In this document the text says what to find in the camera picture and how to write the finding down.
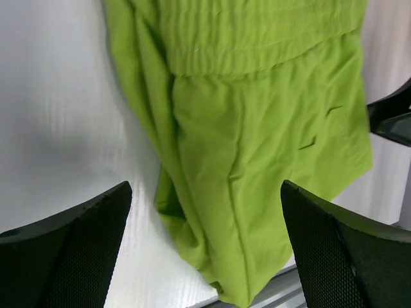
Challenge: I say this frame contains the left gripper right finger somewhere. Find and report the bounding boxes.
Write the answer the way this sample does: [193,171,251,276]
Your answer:
[281,180,410,307]

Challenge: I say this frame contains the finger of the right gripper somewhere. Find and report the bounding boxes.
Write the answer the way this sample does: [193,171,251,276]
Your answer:
[367,79,410,146]

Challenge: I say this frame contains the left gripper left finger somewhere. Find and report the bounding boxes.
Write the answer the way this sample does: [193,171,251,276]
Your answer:
[1,181,132,307]

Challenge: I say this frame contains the lime green shorts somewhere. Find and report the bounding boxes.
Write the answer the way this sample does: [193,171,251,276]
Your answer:
[104,1,372,307]

